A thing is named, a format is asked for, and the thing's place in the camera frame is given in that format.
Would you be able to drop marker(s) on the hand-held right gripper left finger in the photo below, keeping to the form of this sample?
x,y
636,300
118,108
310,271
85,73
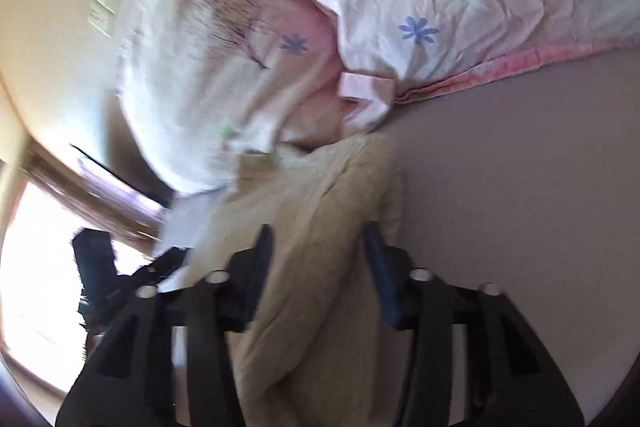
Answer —
x,y
261,267

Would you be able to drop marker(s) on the white printed pillow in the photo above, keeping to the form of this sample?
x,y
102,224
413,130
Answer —
x,y
210,72

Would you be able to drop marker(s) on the white wall switch plate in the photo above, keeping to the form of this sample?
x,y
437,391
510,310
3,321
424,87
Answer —
x,y
104,2

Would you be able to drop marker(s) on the cream yellow small garment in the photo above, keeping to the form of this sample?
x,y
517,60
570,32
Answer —
x,y
310,267

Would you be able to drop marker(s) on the brown wooden window frame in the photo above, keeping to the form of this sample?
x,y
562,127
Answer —
x,y
95,192

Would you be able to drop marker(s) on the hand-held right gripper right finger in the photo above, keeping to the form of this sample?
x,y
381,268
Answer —
x,y
376,267

